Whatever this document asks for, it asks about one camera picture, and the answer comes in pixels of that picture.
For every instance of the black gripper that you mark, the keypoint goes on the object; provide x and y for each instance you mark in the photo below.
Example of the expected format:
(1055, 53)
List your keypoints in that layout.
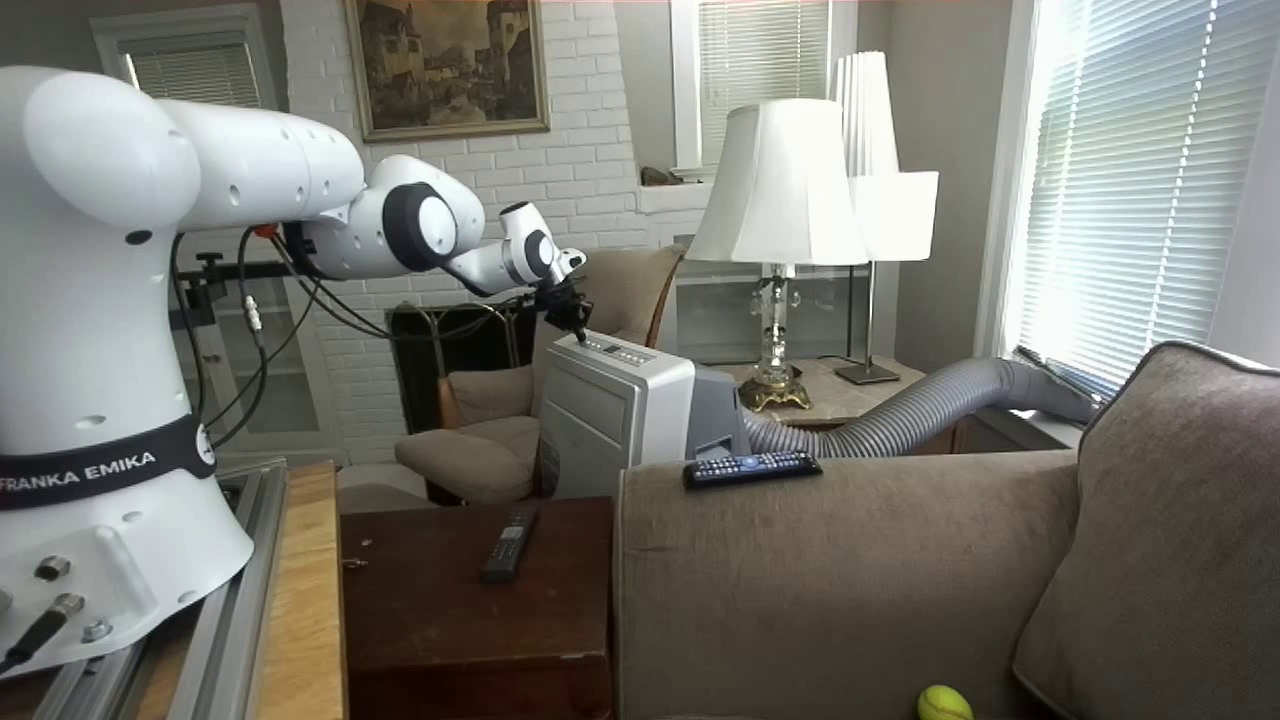
(567, 301)

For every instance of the white portable air conditioner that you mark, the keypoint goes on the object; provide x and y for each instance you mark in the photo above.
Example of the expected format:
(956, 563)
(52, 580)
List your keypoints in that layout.
(602, 414)

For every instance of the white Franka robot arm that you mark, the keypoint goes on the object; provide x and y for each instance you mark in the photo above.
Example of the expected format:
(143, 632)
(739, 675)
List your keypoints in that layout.
(94, 267)

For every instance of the black fireplace screen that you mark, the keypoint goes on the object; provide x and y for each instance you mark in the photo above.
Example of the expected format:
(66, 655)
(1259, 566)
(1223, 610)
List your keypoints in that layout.
(427, 363)

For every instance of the beige fabric armchair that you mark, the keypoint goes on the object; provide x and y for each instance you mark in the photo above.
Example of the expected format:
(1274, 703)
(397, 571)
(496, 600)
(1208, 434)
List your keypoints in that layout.
(465, 461)

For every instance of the long black remote control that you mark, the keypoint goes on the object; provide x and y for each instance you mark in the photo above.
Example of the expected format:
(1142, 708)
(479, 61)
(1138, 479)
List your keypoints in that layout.
(750, 468)

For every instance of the grey remote with white pad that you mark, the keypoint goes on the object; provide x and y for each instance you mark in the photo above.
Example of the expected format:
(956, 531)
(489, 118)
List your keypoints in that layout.
(509, 544)

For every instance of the crystal lamp with brass base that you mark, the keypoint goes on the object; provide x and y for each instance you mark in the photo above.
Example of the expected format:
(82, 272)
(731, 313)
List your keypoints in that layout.
(781, 185)

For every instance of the stone top lamp table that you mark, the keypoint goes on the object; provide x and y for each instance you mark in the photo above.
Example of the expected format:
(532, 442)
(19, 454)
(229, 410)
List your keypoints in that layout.
(834, 392)

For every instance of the framed dark painting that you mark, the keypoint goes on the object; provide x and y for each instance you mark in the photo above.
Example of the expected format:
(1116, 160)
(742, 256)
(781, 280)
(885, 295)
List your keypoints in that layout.
(446, 66)

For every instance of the brown wooden side table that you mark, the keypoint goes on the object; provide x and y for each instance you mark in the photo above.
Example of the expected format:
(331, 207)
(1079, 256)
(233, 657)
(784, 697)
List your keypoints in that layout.
(453, 641)

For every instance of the slim lamp with square base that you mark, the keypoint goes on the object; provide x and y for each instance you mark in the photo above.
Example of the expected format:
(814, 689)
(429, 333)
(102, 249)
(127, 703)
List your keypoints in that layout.
(894, 214)

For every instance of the white framed window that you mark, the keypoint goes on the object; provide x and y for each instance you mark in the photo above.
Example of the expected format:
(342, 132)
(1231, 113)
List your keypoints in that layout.
(767, 53)

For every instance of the beige fabric sofa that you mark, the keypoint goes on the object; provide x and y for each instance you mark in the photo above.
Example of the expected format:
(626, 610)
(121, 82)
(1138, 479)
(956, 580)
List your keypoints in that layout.
(825, 587)

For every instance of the light wooden board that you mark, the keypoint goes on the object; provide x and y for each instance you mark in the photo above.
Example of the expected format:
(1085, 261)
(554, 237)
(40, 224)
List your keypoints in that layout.
(300, 600)

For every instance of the white cabinet with glass door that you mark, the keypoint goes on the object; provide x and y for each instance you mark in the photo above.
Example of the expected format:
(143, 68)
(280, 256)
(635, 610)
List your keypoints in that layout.
(201, 66)

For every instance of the yellow tennis ball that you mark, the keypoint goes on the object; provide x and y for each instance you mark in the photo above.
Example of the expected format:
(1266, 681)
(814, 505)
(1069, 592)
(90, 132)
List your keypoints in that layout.
(946, 703)

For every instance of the white window blinds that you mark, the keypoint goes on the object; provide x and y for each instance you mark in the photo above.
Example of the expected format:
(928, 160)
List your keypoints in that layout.
(1144, 175)

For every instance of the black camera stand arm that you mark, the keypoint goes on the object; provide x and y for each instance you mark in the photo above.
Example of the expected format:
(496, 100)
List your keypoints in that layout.
(225, 272)

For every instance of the aluminium mounting rail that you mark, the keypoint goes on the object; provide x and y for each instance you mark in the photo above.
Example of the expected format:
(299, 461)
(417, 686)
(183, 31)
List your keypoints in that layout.
(233, 600)

